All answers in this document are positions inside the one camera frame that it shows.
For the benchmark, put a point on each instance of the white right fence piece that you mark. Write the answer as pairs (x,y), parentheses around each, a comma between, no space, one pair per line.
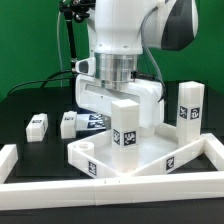
(214,151)

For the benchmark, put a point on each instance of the fiducial marker sheet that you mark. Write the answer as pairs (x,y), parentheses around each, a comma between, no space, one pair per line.
(90,122)

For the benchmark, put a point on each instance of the white desk top tray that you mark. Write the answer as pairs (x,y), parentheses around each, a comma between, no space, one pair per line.
(157,155)

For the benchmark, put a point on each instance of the white front fence rail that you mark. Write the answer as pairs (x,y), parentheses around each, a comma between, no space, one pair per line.
(51,194)

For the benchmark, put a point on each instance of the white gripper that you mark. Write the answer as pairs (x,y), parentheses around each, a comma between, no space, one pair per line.
(92,96)

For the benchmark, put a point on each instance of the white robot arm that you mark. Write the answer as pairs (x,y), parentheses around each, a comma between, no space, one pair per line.
(119,32)

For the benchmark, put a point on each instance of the white left fence piece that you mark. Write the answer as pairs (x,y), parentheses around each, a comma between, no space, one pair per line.
(8,159)

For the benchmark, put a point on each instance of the white fence piece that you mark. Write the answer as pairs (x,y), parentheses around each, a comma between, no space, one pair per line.
(214,151)
(8,159)

